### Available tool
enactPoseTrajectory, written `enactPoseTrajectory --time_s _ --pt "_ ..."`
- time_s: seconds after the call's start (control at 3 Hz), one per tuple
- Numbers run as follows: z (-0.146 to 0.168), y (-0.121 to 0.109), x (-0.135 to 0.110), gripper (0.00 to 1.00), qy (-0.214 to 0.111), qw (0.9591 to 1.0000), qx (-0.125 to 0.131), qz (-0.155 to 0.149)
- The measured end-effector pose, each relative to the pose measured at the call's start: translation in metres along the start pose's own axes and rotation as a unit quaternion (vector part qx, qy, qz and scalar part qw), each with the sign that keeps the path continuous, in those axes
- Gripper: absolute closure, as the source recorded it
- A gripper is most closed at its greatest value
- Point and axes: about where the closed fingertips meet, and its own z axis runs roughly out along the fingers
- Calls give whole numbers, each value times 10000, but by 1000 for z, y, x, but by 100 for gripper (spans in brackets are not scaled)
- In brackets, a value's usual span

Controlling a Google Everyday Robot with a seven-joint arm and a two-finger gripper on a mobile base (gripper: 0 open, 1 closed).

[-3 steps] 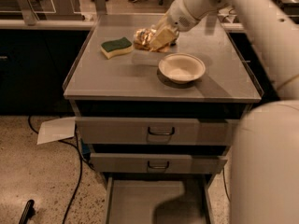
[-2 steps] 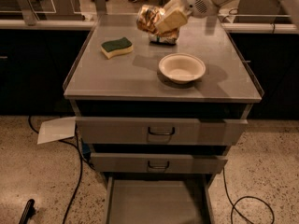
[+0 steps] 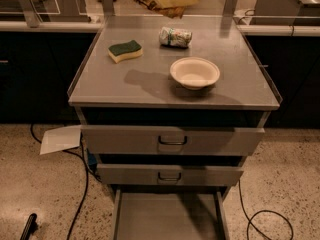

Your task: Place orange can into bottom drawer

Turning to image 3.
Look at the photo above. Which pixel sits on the crushed white green can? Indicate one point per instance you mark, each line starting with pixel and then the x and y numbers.
pixel 174 37

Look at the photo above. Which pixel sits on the grey drawer cabinet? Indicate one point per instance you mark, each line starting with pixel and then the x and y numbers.
pixel 141 91

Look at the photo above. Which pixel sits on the grey top drawer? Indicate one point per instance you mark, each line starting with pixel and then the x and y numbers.
pixel 165 140

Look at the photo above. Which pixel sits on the grey drawer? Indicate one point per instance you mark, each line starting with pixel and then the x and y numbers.
pixel 165 140
pixel 172 175
pixel 168 216

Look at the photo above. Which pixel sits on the grey middle drawer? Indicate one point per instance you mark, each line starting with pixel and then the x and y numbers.
pixel 172 175

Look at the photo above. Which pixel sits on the grey bottom drawer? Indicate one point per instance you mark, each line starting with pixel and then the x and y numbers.
pixel 168 216

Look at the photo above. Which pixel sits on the green yellow sponge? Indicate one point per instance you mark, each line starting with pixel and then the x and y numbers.
pixel 125 51

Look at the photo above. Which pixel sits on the white paper bowl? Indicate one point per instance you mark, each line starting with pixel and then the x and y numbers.
pixel 194 73

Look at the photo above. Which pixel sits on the white paper sheet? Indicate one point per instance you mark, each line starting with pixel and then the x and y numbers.
pixel 60 139

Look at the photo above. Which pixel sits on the black object on floor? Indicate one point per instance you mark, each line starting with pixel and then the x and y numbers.
pixel 29 227

